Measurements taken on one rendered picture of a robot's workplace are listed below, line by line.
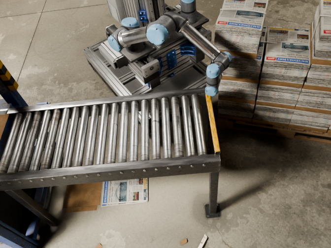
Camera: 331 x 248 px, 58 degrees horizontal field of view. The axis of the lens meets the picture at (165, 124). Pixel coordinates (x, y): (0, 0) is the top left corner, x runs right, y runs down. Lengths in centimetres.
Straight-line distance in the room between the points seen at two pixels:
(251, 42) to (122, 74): 143
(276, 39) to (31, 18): 344
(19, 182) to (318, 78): 196
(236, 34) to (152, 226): 148
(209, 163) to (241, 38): 84
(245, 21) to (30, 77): 255
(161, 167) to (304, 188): 129
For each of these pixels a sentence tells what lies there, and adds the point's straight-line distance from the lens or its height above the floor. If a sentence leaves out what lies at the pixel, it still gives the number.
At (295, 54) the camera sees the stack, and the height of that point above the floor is 83.
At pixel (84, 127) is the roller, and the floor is 79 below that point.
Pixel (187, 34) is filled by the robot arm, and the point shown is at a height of 112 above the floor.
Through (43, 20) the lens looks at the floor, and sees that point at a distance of 460.
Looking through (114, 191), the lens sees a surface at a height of 1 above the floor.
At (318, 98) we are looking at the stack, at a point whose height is 53.
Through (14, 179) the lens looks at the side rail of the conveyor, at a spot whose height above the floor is 80.
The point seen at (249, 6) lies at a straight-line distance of 216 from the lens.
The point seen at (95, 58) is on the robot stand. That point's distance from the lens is 327.
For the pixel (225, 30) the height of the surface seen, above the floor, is 104.
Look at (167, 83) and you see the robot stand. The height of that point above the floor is 21.
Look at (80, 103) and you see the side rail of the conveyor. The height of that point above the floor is 80.
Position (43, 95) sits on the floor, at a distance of 347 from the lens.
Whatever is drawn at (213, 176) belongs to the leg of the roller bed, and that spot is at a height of 63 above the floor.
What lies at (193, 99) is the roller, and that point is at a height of 80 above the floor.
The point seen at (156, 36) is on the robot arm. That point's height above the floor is 118.
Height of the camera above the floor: 223
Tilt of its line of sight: 53 degrees down
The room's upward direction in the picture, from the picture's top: 11 degrees counter-clockwise
